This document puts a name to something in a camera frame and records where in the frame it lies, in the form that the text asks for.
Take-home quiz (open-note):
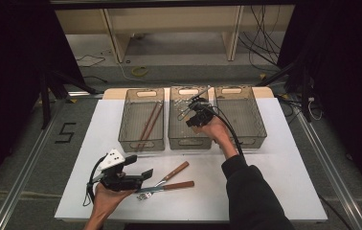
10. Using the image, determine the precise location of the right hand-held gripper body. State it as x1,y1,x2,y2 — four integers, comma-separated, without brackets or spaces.
190,88,216,128

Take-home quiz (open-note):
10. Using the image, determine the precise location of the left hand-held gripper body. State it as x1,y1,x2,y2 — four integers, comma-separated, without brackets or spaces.
89,149,144,193

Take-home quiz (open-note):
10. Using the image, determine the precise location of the clear spoon light wooden handle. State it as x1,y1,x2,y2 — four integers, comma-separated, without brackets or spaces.
177,101,199,122

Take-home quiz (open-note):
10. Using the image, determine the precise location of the smoky clear plastic bin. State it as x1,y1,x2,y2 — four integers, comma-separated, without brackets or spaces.
213,84,268,150
168,85,215,150
117,87,166,153

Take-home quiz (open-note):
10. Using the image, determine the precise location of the wooden handled metal fork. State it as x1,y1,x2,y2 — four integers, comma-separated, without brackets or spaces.
136,160,191,201

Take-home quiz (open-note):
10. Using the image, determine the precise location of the wooden handled metal knife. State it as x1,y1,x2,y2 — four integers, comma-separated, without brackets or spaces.
135,180,195,195

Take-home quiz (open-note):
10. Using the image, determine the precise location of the person's right hand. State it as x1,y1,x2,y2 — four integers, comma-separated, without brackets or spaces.
194,115,234,146

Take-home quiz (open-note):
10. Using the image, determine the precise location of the person's left hand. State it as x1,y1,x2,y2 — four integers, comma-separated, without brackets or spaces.
91,184,135,221

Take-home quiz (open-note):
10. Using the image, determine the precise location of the white table board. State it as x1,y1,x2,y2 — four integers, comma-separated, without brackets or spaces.
54,97,328,223

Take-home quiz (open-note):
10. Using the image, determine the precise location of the yellow tape roll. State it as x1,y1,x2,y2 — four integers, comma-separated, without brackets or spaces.
130,65,149,78

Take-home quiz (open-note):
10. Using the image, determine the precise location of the light wooden shelf unit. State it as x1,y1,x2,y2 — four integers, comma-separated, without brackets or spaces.
56,4,297,64

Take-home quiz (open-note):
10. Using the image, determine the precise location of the black metal stand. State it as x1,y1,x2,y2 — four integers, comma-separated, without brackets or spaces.
38,68,99,130
255,54,314,124

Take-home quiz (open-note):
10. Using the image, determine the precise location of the black curtain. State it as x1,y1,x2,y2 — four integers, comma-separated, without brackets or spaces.
278,0,362,205
0,0,86,199

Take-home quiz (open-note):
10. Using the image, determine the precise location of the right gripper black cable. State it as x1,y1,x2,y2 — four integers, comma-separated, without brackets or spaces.
197,101,246,159

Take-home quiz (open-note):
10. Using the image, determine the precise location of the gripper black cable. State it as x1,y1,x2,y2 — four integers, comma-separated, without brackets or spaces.
197,101,246,159
82,154,106,207

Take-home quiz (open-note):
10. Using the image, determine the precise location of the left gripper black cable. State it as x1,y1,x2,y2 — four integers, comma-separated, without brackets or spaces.
82,154,106,207

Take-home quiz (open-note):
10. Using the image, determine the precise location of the white floor cable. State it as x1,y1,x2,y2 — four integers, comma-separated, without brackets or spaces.
115,60,170,84

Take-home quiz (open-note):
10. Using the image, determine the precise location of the black cable bundle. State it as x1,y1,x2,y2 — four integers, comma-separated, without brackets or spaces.
238,4,285,73

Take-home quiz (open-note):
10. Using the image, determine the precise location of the aluminium floor rail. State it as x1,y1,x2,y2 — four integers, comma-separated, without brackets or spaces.
0,99,67,230
292,104,362,230

